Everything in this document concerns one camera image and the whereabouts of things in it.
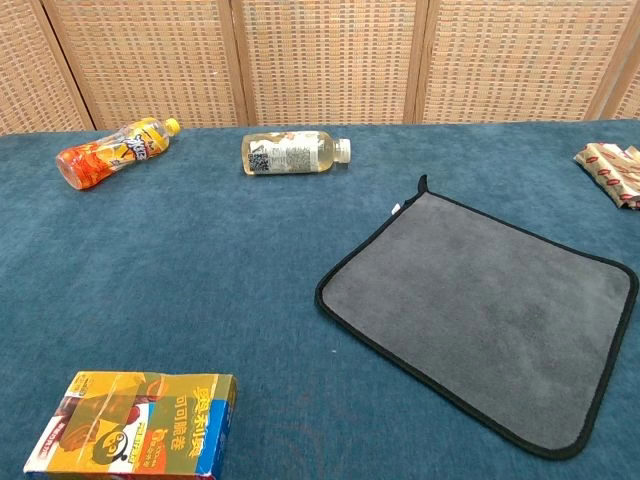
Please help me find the pale tea bottle white cap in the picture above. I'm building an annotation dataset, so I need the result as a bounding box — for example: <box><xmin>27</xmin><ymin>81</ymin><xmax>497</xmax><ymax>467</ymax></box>
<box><xmin>241</xmin><ymin>130</ymin><xmax>352</xmax><ymax>177</ymax></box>

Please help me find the yellow snack box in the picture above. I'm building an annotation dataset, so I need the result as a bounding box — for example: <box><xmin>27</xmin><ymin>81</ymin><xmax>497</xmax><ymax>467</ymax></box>
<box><xmin>23</xmin><ymin>370</ymin><xmax>238</xmax><ymax>480</ymax></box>

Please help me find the beige red-print snack wrapper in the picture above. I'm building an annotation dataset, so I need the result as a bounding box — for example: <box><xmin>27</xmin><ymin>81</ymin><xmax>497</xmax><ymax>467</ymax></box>
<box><xmin>572</xmin><ymin>142</ymin><xmax>640</xmax><ymax>211</ymax></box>

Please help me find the grey microfibre cloth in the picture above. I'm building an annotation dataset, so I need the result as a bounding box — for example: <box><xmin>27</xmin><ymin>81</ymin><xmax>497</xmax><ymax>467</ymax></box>
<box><xmin>314</xmin><ymin>174</ymin><xmax>640</xmax><ymax>461</ymax></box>

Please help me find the blue table cloth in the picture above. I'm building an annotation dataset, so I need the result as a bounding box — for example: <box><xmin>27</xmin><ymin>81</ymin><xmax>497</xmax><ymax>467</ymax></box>
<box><xmin>0</xmin><ymin>118</ymin><xmax>640</xmax><ymax>480</ymax></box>

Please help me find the woven folding screen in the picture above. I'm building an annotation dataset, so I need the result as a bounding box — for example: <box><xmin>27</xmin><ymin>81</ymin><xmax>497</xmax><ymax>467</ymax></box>
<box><xmin>0</xmin><ymin>0</ymin><xmax>640</xmax><ymax>136</ymax></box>

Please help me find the orange drink bottle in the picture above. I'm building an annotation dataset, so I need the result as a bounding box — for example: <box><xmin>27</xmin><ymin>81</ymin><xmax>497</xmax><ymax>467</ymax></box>
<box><xmin>55</xmin><ymin>116</ymin><xmax>181</xmax><ymax>191</ymax></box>

